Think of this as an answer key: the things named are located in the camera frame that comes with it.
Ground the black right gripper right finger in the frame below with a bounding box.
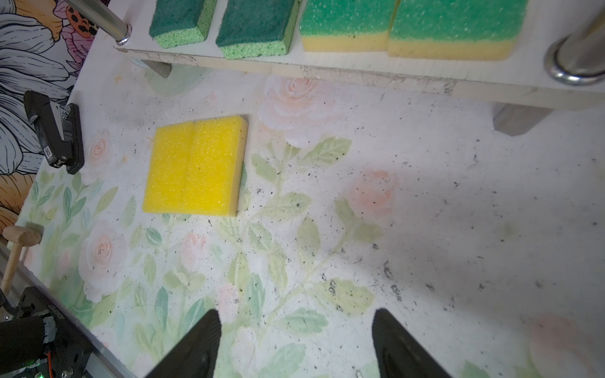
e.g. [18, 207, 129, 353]
[372, 308, 451, 378]

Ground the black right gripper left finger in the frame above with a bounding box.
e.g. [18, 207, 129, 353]
[147, 309, 222, 378]

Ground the yellow sponge bottom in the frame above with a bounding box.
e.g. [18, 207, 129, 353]
[143, 121, 195, 214]

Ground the yellow sponge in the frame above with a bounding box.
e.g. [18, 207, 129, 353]
[184, 116, 248, 217]
[143, 121, 195, 214]

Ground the dark green scouring sponge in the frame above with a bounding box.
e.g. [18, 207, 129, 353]
[216, 0, 301, 60]

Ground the light green sponge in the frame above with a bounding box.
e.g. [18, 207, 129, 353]
[387, 0, 528, 61]
[299, 0, 399, 53]

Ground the white two-tier metal shelf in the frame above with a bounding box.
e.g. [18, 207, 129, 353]
[72, 1, 604, 134]

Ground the small wooden mallet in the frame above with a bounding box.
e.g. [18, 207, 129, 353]
[1, 225, 42, 295]

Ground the yellow sponge right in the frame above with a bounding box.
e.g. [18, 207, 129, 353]
[184, 116, 248, 217]

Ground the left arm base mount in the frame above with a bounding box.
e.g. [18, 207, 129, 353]
[1, 287, 93, 377]

